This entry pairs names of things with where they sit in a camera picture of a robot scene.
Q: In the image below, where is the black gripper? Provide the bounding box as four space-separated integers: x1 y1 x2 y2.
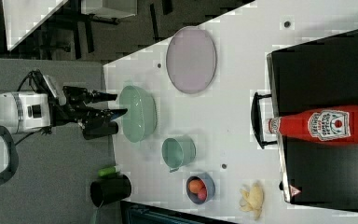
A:
49 86 128 127

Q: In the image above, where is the red ketchup bottle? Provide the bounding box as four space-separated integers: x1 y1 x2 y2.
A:
265 105 358 146

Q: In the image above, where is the white side table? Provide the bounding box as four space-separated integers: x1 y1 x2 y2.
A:
2 0 69 51

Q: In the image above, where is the black cylindrical post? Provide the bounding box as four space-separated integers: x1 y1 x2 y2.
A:
82 121 118 140

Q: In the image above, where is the green metal mug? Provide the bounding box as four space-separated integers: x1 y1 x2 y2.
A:
161 135 196 173

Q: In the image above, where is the peeled banana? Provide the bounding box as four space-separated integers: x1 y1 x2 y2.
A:
240 182 264 220

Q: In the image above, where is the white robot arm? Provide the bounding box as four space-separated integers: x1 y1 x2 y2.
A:
0 86 127 138

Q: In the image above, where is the orange fruit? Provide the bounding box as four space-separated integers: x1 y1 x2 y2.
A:
188 179 204 194

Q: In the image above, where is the small blue bowl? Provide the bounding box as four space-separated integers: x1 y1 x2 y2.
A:
186 173 215 204

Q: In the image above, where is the red fruit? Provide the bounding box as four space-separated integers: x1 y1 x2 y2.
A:
198 188 207 201

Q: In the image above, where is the black toaster oven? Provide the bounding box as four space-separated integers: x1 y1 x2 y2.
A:
251 29 358 212

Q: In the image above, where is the green perforated colander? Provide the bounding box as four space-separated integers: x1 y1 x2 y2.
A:
119 85 158 143

